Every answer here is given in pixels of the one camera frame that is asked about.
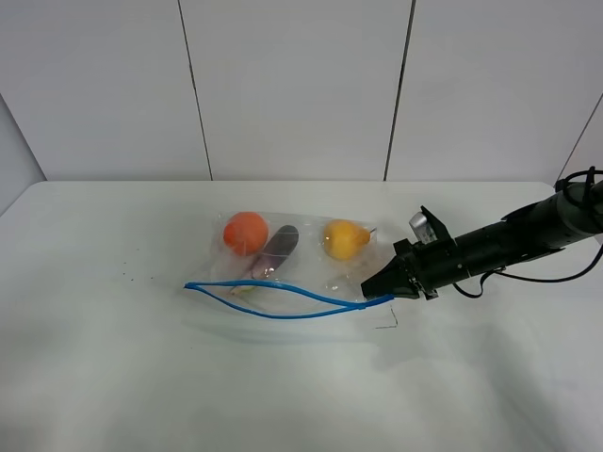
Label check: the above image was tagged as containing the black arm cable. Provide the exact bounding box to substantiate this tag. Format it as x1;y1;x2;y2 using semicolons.
452;165;603;299

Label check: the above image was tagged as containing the orange fruit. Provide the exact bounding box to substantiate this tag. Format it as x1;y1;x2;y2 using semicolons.
222;212;269;257

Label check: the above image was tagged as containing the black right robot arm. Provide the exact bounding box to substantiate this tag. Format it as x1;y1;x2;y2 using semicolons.
361;168;602;300

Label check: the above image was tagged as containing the purple eggplant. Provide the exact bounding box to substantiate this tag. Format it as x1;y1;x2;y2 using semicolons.
239;225;299;281

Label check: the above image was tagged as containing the clear blue-zipper file bag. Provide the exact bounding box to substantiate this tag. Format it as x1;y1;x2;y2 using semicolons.
184;211;399;330

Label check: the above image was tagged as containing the yellow pear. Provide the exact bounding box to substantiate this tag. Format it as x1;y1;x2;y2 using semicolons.
322;219;373;261

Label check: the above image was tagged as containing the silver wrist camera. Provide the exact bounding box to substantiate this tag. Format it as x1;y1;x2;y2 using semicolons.
409;206;450;244

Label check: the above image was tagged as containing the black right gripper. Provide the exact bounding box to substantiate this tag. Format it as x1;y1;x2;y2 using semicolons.
361;238;470;299

